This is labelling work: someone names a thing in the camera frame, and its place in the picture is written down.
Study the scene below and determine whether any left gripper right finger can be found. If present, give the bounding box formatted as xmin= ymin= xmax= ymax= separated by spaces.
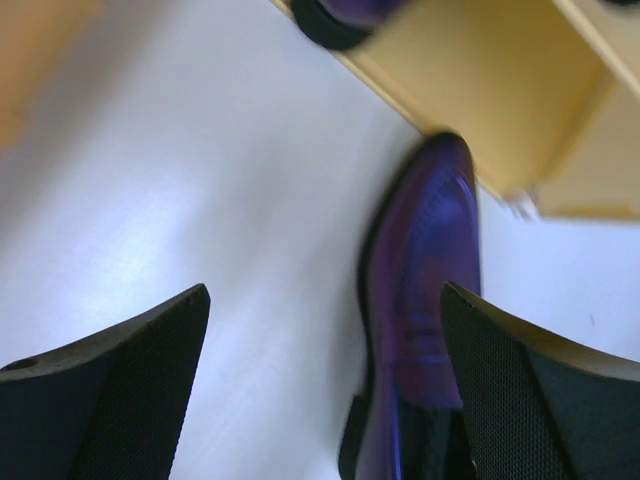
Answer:
xmin=441 ymin=283 xmax=639 ymax=479

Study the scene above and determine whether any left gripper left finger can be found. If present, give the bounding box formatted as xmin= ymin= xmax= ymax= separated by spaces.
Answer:
xmin=1 ymin=284 xmax=210 ymax=479

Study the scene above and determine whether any purple loafer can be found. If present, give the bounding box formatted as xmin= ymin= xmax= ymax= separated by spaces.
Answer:
xmin=290 ymin=0 xmax=406 ymax=52
xmin=338 ymin=131 xmax=481 ymax=479

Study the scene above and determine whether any yellow shoe cabinet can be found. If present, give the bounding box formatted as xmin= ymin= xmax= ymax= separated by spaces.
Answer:
xmin=272 ymin=0 xmax=640 ymax=221

